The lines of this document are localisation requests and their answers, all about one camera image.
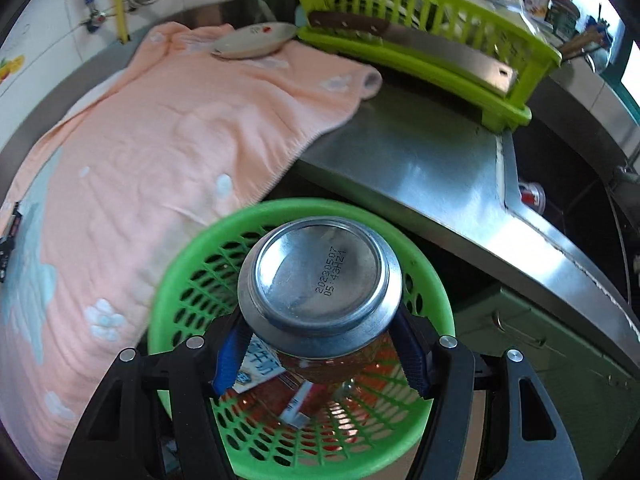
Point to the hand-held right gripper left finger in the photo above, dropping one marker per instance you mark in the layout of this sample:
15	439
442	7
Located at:
227	360

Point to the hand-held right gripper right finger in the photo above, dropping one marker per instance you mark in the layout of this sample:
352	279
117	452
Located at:
412	360

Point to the white blue milk carton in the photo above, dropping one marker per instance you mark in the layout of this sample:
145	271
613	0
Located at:
257	372

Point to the plastic bottle with red label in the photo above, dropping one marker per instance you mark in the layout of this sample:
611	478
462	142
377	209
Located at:
297	405

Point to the round green plastic basket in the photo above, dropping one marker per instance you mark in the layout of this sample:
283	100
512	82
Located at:
200	270

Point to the red soda can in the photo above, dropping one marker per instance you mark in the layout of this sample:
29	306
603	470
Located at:
320	280

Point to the pink towel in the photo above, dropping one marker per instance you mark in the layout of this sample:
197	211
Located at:
150	160

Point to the steel cleaver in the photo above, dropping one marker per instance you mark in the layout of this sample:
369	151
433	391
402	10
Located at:
440	57

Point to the white dish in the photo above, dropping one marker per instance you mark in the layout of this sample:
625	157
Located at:
250	40

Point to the lime green dish rack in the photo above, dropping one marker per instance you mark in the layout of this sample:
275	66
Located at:
425	15

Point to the green glass utensil holder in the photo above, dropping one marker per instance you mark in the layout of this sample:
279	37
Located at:
270	0

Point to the yellow pipe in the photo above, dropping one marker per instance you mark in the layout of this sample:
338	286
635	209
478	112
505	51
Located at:
120	0

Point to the fruit wall sticker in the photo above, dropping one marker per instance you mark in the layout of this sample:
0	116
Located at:
11	67

